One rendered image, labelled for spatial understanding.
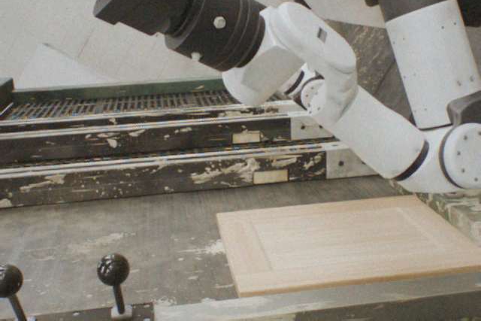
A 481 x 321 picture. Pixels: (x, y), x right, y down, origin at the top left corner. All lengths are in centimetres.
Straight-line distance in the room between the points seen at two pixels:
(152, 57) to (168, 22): 566
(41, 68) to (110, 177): 361
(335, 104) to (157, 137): 105
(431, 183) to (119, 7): 41
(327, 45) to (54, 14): 570
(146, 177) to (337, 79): 75
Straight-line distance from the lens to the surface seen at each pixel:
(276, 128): 171
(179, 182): 134
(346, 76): 67
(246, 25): 63
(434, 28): 76
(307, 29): 66
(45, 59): 490
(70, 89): 259
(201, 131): 168
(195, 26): 61
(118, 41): 626
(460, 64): 77
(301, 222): 112
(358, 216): 116
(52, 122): 186
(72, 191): 135
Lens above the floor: 155
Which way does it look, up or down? 15 degrees down
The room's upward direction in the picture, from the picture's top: 61 degrees counter-clockwise
